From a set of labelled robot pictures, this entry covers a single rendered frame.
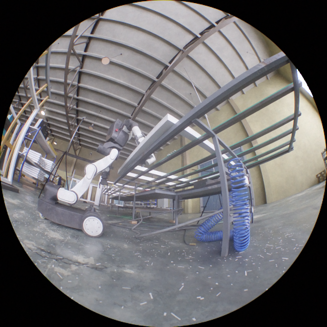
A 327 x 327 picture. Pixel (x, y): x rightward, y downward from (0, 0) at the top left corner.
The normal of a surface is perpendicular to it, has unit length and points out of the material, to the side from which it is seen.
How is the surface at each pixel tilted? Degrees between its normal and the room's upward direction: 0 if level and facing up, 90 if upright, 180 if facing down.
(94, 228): 90
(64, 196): 90
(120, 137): 102
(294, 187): 90
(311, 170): 90
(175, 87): 180
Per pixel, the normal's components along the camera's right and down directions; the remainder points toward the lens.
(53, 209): 0.40, -0.37
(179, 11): -0.04, 0.91
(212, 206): -0.81, -0.27
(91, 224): 0.65, -0.30
